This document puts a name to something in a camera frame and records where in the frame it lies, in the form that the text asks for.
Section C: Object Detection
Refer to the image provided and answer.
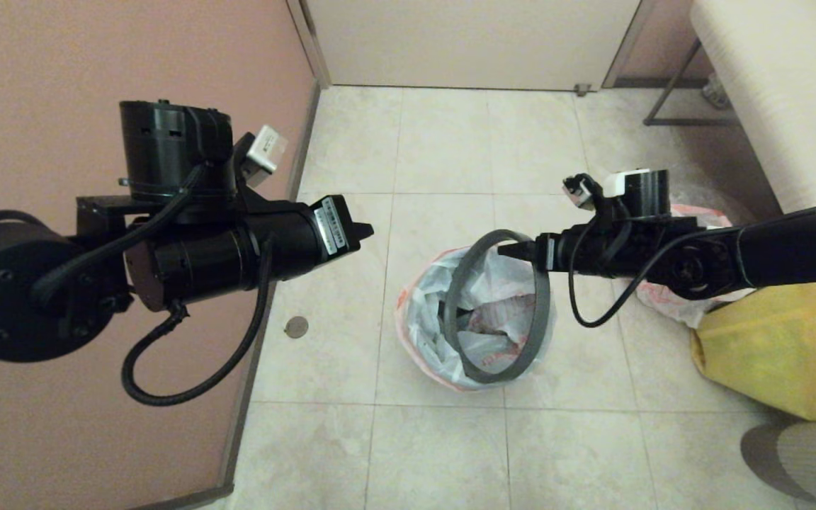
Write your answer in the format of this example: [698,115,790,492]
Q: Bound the black bin retaining ring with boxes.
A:
[443,229,553,385]

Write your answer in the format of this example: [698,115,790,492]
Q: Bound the dark metal table frame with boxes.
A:
[642,39,742,130]

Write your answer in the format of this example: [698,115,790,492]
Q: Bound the wrist camera black cylinder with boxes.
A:
[603,169,673,220]
[118,99,236,208]

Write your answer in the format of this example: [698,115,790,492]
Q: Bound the left wrist camera black cylinder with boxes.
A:
[118,99,236,208]

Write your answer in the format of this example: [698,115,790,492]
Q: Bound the yellow fabric tote bag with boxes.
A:
[689,280,816,422]

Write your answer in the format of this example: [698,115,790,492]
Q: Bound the right wrist camera black cylinder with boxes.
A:
[603,169,673,220]

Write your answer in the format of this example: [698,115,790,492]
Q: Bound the used white red-print trash bag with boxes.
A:
[635,204,757,329]

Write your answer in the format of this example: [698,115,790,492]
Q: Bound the beige door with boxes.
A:
[305,0,642,93]

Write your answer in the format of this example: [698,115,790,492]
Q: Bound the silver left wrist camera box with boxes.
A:
[241,125,289,179]

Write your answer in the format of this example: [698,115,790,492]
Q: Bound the small clear plastic item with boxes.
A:
[702,74,731,113]

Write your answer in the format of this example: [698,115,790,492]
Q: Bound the white wood-grain table top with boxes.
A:
[691,0,816,215]

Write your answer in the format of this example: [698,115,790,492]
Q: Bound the white cartoon-print plastic bag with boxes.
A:
[394,244,559,392]

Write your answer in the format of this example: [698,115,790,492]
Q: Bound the small right wrist camera box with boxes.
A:
[562,173,598,210]

